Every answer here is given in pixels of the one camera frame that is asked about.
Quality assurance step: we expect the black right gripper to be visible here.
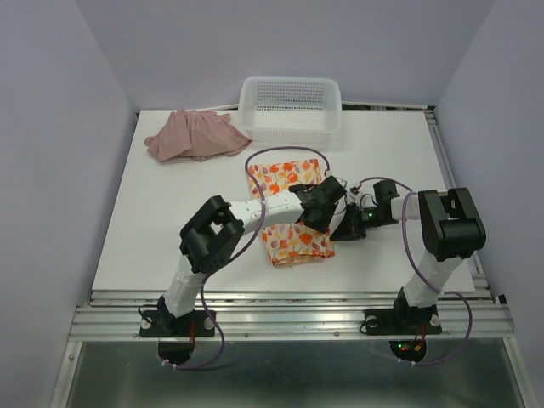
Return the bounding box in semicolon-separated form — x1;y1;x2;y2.
329;201;390;241

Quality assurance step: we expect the orange floral skirt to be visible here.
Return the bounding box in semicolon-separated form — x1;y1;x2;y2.
248;158;335;266

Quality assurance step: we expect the pink skirt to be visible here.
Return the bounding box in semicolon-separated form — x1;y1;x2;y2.
144;109;252;162

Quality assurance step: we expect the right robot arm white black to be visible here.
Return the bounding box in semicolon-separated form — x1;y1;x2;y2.
331;177;486;336

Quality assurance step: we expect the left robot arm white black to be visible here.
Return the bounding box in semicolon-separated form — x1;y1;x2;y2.
157;176;346;335

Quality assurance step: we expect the white plastic basket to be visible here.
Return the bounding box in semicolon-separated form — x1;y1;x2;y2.
237;76;342;145

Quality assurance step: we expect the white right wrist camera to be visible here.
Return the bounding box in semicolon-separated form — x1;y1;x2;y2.
346;185;360;204

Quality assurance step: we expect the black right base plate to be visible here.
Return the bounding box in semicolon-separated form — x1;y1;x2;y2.
360;306;442;363

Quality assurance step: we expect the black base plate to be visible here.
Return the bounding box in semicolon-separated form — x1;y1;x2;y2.
139;309;215;368
360;306;442;363

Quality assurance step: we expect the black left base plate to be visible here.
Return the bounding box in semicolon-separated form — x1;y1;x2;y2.
139;309;215;368

